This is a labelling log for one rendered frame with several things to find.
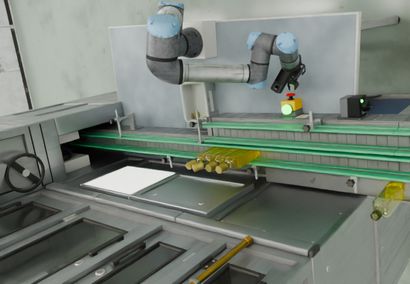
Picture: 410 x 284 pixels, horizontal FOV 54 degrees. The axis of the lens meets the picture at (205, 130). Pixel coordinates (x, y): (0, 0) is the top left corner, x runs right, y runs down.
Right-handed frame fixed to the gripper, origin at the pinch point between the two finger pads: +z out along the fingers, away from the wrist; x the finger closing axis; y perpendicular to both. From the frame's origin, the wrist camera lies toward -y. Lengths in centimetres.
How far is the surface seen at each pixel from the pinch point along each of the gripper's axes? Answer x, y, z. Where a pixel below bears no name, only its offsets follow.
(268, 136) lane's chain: -1.8, -20.4, 10.1
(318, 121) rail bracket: -20.2, -8.2, -5.9
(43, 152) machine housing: 100, -97, 20
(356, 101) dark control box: -28.3, 5.7, -9.6
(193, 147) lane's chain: 35, -42, 32
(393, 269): -75, -28, 60
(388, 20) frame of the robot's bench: -10, 67, 20
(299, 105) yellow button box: -6.0, -2.1, 5.2
